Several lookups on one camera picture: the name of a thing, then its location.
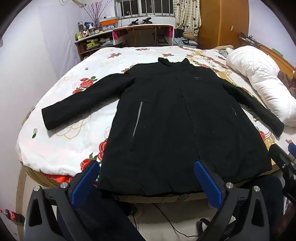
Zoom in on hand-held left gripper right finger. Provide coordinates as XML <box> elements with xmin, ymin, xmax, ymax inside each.
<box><xmin>194</xmin><ymin>160</ymin><xmax>270</xmax><ymax>241</ymax></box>

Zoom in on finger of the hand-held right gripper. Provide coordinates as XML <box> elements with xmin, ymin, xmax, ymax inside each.
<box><xmin>269</xmin><ymin>143</ymin><xmax>296</xmax><ymax>183</ymax></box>

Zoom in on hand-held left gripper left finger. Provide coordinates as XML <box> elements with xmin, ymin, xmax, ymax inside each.
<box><xmin>24</xmin><ymin>160</ymin><xmax>102</xmax><ymax>241</ymax></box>

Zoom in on black jacket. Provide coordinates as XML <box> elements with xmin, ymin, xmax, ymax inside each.
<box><xmin>42</xmin><ymin>57</ymin><xmax>285</xmax><ymax>197</ymax></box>

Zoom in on pile of clothes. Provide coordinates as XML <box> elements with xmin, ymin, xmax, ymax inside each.
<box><xmin>173</xmin><ymin>29</ymin><xmax>199</xmax><ymax>48</ymax></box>

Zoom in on red blanket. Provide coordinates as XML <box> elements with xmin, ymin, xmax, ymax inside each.
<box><xmin>39</xmin><ymin>170</ymin><xmax>100</xmax><ymax>186</ymax></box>

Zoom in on white floral bed sheet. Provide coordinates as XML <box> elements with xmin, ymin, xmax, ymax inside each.
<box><xmin>16</xmin><ymin>46</ymin><xmax>296</xmax><ymax>186</ymax></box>

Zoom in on dark floral pillow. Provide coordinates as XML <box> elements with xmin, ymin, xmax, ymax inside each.
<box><xmin>277</xmin><ymin>69</ymin><xmax>296</xmax><ymax>99</ymax></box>

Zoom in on cola bottle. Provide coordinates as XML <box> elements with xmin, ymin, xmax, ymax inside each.
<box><xmin>0</xmin><ymin>209</ymin><xmax>25</xmax><ymax>225</ymax></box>

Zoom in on white duvet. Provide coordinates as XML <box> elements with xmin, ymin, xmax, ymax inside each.
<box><xmin>225</xmin><ymin>45</ymin><xmax>296</xmax><ymax>127</ymax></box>

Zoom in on wooden headboard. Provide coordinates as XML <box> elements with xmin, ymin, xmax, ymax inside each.
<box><xmin>238</xmin><ymin>32</ymin><xmax>296</xmax><ymax>73</ymax></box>

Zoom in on cluttered wooden shelf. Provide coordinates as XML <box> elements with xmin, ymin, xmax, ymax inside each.
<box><xmin>74</xmin><ymin>31</ymin><xmax>116</xmax><ymax>62</ymax></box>

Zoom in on wooden wardrobe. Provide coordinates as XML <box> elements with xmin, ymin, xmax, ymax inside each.
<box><xmin>196</xmin><ymin>0</ymin><xmax>250</xmax><ymax>50</ymax></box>

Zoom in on group of bottles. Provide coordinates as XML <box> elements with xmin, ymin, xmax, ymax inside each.
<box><xmin>77</xmin><ymin>21</ymin><xmax>102</xmax><ymax>39</ymax></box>

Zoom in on wooden desk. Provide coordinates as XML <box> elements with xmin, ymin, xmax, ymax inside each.
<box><xmin>112</xmin><ymin>24</ymin><xmax>174</xmax><ymax>48</ymax></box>

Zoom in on orange storage box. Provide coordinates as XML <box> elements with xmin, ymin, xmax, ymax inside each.
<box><xmin>100</xmin><ymin>18</ymin><xmax>119</xmax><ymax>28</ymax></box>

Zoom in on dried flower branches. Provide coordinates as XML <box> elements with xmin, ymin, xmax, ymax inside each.
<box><xmin>82</xmin><ymin>1</ymin><xmax>104</xmax><ymax>27</ymax></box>

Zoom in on patterned curtain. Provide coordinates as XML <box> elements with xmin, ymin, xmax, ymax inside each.
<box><xmin>174</xmin><ymin>0</ymin><xmax>202</xmax><ymax>29</ymax></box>

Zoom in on barred window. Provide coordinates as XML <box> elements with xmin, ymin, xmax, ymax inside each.
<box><xmin>114</xmin><ymin>0</ymin><xmax>177</xmax><ymax>18</ymax></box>

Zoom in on black cable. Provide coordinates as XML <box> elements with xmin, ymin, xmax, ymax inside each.
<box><xmin>129</xmin><ymin>202</ymin><xmax>205</xmax><ymax>237</ymax></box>

